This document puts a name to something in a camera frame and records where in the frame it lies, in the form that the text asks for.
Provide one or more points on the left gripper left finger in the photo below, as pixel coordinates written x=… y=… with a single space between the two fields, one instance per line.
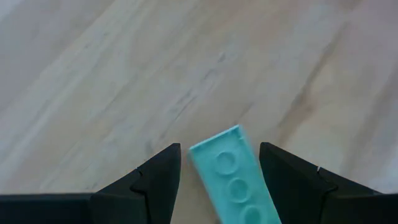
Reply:
x=155 y=186

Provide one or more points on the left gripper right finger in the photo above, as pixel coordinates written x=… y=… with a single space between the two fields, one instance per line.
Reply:
x=295 y=186

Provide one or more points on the mint toy plate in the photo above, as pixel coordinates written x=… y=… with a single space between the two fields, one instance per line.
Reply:
x=236 y=180

